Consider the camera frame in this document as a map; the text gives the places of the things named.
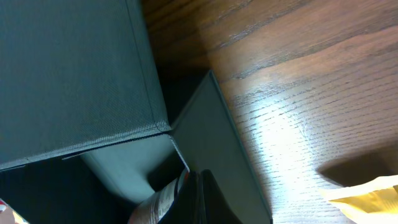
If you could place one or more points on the dark green open box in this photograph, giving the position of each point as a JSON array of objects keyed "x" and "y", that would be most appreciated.
[{"x": 88, "y": 132}]

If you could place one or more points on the yellow snack packet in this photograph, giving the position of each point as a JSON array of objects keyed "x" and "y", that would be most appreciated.
[{"x": 374, "y": 202}]

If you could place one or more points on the red Pringles can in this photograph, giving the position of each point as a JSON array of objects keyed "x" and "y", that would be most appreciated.
[{"x": 9, "y": 215}]

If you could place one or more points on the silver-sided Pringles can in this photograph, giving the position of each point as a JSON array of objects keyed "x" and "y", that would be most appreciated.
[{"x": 152, "y": 210}]

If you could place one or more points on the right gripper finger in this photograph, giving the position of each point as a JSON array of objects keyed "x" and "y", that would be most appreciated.
[{"x": 200, "y": 201}]

